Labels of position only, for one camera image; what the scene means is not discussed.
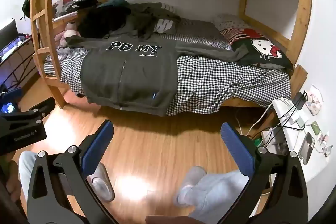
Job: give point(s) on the black charger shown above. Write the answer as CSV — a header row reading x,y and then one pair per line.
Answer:
x,y
299,100

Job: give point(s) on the white striped cloth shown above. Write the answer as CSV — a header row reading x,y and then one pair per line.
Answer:
x,y
164,26

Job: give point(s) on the grey zip hoodie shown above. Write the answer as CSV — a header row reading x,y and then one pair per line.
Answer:
x,y
131,74

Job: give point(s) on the white power strip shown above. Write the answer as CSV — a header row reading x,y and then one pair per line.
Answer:
x,y
286,109

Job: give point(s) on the grey fine-checked blanket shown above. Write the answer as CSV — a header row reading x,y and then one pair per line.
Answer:
x,y
197,27

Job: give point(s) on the white side table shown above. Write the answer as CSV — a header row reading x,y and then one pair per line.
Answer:
x,y
315,169

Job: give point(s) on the black desk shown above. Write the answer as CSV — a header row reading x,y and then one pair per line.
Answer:
x,y
23,49

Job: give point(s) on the smartphone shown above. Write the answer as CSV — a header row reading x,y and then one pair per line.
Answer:
x,y
306,148

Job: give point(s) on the olive printed garment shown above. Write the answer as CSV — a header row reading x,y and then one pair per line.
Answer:
x,y
147,16

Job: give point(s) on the wooden bunk bed frame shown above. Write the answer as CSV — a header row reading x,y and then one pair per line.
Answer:
x,y
304,3

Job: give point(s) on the person's right hand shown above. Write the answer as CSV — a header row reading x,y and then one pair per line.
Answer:
x,y
173,220

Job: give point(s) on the person's left hand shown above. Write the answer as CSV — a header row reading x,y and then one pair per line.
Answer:
x,y
13,187

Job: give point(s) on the person's leg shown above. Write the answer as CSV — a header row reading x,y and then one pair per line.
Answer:
x,y
218,192
26,169

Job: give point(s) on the black clothes pile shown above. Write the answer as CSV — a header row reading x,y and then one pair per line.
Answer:
x,y
97,22

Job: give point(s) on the pink plush toy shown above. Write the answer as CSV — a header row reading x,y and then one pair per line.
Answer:
x,y
69,33

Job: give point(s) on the black cartoon cat pillow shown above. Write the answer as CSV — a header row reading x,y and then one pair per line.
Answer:
x,y
241,48

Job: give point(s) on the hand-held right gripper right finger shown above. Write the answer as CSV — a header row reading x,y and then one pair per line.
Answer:
x,y
237,150

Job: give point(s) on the white floral pillow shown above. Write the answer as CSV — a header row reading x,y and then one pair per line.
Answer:
x,y
231,20

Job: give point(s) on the grey slipper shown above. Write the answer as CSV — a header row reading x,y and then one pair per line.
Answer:
x,y
187,184
101,182

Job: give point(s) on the person's left leg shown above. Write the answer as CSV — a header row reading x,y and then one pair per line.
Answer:
x,y
26,169

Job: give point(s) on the computer monitor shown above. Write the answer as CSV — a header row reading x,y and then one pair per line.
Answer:
x,y
9,32

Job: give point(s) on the black white checked bedsheet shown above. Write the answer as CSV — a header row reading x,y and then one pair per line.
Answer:
x,y
223,77

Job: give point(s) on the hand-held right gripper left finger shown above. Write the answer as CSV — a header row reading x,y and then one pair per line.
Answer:
x,y
97,145

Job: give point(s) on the dark teal cloth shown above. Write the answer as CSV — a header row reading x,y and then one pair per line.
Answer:
x,y
115,4

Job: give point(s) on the wooden bunk ladder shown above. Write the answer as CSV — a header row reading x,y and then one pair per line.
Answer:
x,y
35,16

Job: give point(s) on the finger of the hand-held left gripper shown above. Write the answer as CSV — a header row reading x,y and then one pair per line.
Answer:
x,y
43,107

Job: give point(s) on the pink patterned pouch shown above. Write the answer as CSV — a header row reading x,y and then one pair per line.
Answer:
x,y
313,99

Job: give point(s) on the person's right leg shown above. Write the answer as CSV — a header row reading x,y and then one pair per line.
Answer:
x,y
218,192

